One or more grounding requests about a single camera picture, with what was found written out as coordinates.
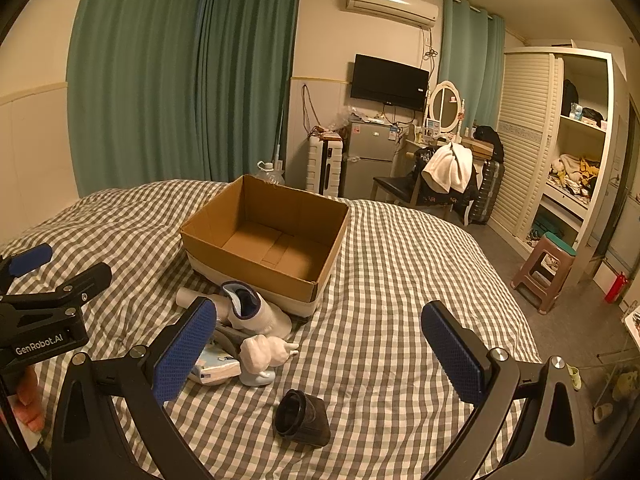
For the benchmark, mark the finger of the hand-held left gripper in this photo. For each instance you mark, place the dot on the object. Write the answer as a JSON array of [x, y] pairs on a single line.
[[30, 258], [85, 282]]

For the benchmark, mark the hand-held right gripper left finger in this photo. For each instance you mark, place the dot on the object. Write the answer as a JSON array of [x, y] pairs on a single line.
[[185, 355]]

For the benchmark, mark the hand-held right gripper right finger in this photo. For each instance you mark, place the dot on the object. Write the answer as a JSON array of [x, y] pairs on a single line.
[[455, 355]]

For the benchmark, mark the tissue pack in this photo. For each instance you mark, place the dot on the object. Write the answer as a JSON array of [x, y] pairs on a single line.
[[220, 367]]

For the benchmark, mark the dark grey cloth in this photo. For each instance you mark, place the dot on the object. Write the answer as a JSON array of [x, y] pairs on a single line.
[[227, 336]]

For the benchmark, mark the white plastic bottle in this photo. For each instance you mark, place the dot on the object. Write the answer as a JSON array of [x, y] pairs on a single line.
[[187, 297]]

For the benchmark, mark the white plush toy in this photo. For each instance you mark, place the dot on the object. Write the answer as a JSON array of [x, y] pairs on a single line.
[[262, 355]]

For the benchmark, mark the white sock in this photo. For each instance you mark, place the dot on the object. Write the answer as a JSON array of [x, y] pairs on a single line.
[[260, 317]]

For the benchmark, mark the black round cap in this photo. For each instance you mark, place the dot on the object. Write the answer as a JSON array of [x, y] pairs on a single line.
[[310, 420]]

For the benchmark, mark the cardboard box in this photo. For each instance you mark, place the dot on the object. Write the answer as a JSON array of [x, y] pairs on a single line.
[[240, 210]]

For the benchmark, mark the person's left hand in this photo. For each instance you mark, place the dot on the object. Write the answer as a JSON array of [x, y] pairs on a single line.
[[29, 402]]

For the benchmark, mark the grey checkered blanket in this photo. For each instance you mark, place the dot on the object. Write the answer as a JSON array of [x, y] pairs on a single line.
[[390, 285]]

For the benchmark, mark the brown plastic stool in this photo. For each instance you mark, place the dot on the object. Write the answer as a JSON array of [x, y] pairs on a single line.
[[542, 275]]

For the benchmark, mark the pale slipper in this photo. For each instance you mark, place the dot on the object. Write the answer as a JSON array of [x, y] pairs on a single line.
[[602, 412], [575, 377]]

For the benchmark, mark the dark suitcase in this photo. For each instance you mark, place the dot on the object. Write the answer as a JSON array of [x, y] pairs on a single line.
[[487, 192]]

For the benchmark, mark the red fire extinguisher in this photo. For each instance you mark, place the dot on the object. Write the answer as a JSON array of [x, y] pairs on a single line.
[[615, 287]]

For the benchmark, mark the black chair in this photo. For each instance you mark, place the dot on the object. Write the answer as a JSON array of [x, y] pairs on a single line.
[[395, 187]]

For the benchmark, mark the white towel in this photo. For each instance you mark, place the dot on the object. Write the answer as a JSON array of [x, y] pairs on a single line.
[[447, 165]]

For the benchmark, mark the clear water jug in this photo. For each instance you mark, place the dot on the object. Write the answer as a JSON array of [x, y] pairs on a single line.
[[270, 175]]

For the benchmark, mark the green curtain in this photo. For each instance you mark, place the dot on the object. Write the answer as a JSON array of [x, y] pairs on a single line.
[[135, 85], [245, 85]]

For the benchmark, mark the white vanity table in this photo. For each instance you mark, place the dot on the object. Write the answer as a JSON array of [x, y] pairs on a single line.
[[412, 147]]

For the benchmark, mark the silver small fridge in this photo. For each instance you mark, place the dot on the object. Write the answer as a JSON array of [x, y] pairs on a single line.
[[365, 160]]

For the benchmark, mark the pile of clothes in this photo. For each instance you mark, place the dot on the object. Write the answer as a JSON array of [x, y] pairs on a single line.
[[572, 172]]

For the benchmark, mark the white suitcase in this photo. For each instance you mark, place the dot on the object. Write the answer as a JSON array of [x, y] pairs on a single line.
[[325, 167]]

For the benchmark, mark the white wardrobe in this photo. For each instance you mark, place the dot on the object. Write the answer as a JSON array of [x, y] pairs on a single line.
[[530, 135]]

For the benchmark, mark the white oval vanity mirror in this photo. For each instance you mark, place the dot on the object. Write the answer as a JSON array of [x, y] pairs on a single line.
[[445, 105]]

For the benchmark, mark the clear plastic bag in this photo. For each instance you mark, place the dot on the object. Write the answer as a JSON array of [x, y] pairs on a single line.
[[342, 120]]

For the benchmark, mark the black hat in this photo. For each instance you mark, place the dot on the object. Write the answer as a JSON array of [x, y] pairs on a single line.
[[592, 116]]

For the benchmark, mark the black hanging bag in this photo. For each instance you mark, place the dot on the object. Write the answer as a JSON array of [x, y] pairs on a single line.
[[570, 97]]

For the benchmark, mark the light teal curtain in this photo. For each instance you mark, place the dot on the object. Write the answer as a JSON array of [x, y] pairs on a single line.
[[470, 70]]

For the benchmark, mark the white air conditioner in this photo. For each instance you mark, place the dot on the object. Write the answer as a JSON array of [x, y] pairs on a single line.
[[390, 5]]

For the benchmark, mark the black wall television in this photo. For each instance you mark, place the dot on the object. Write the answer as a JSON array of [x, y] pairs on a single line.
[[387, 82]]

